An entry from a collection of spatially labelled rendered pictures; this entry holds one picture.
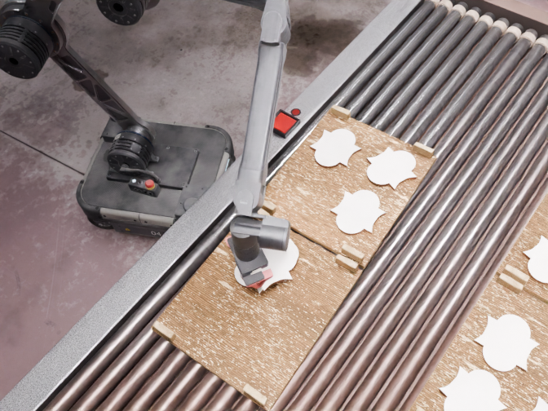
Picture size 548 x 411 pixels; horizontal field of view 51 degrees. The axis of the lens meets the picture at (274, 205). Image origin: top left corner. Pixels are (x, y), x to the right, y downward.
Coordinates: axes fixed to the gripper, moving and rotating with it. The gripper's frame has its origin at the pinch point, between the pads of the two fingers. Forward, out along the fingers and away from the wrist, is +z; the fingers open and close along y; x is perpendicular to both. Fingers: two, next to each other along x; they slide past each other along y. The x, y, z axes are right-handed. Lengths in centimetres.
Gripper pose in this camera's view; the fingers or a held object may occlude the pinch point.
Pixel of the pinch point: (250, 269)
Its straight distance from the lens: 140.6
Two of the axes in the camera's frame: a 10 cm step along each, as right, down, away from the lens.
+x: -9.1, 3.6, -1.9
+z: 0.5, 5.6, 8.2
